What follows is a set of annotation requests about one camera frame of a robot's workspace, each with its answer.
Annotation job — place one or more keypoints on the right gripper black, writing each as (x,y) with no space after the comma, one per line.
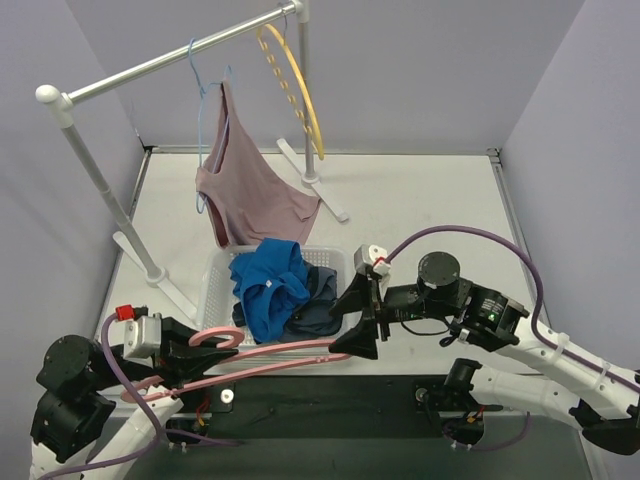
(376,308)

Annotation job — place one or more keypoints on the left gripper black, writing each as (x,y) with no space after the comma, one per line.
(163,350)

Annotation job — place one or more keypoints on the pink plastic hanger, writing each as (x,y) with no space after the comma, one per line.
(320,346)

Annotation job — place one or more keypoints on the dark navy tank top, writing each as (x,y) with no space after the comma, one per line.
(312,320)

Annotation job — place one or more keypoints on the royal blue tank top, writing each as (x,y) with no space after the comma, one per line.
(270,282)

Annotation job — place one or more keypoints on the yellow plastic hanger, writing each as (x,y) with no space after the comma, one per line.
(298,97)

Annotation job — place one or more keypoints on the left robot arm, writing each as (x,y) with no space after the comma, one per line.
(71,414)

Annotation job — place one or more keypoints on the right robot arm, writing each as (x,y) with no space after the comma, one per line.
(569,385)

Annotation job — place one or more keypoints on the mauve pink tank top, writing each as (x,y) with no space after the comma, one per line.
(246,200)

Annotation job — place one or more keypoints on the white perforated plastic basket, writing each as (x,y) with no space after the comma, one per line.
(219,307)

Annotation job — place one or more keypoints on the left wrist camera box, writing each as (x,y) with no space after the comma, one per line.
(143,334)

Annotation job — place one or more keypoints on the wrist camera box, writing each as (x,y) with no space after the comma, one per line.
(143,334)
(371,260)

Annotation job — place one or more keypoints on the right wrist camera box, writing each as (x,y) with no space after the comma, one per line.
(371,260)

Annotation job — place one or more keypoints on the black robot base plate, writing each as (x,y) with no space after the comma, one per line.
(395,407)

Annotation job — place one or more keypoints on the light blue wire hanger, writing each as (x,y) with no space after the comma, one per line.
(200,199)

